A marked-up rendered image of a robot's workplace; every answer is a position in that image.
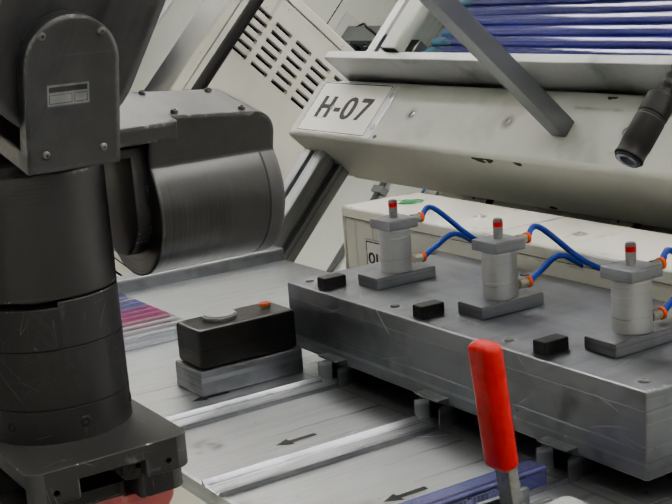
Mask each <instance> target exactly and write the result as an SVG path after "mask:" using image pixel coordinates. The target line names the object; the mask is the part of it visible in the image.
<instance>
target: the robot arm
mask: <svg viewBox="0 0 672 504"><path fill-rule="evenodd" d="M165 1H166V0H0V504H170V501H171V499H172V497H173V494H174V490H173V489H175V488H178V487H179V486H181V485H182V483H183V478H182V469H181V467H183V466H185V465H186V464H187V462H188V458H187V448H186V439H185V430H184V429H183V428H181V427H179V426H178V425H176V424H174V423H173V422H171V421H169V420H167V419H166V418H164V417H162V416H161V415H159V414H157V413H155V412H154V411H152V410H150V409H149V408H147V407H145V406H143V405H142V404H140V403H138V402H137V401H135V400H133V399H131V392H130V387H129V379H128V370H127V361H126V353H125V344H124V336H123V327H122V319H121V310H120V301H119V293H118V284H117V276H116V267H115V258H114V250H115V251H116V252H117V254H118V255H119V257H120V259H121V260H122V262H123V263H124V264H125V265H126V267H127V268H128V269H129V270H130V271H132V272H133V273H135V274H137V275H140V276H145V275H150V274H155V273H159V272H164V271H169V270H173V269H178V268H182V267H187V266H192V265H196V264H201V263H206V262H210V261H215V260H220V259H224V258H229V257H233V256H238V255H243V254H247V253H252V252H257V251H261V250H266V249H268V248H269V247H271V246H272V245H273V244H274V243H275V241H276V240H277V238H278V237H279V235H280V232H281V229H282V226H283V221H284V214H285V191H284V183H283V178H282V173H281V169H280V166H279V163H278V160H277V157H276V155H275V152H274V150H273V124H272V121H271V119H270V118H269V117H268V116H267V115H266V114H265V113H263V112H261V111H259V110H257V109H255V108H253V107H251V106H249V105H247V104H245V103H243V102H241V101H240V100H238V99H236V98H234V97H232V96H230V95H228V94H226V93H224V92H222V91H220V90H217V89H211V88H208V87H206V88H204V89H200V90H175V91H150V92H146V91H144V90H139V92H129V91H130V89H131V87H132V85H133V82H134V80H135V77H136V74H137V72H138V69H139V67H140V64H141V62H142V59H143V57H144V54H145V52H146V49H147V47H148V44H149V42H150V39H151V37H152V34H153V32H154V29H155V27H156V24H157V21H158V19H159V16H160V14H161V11H162V9H163V6H164V4H165ZM113 249H114V250H113Z"/></svg>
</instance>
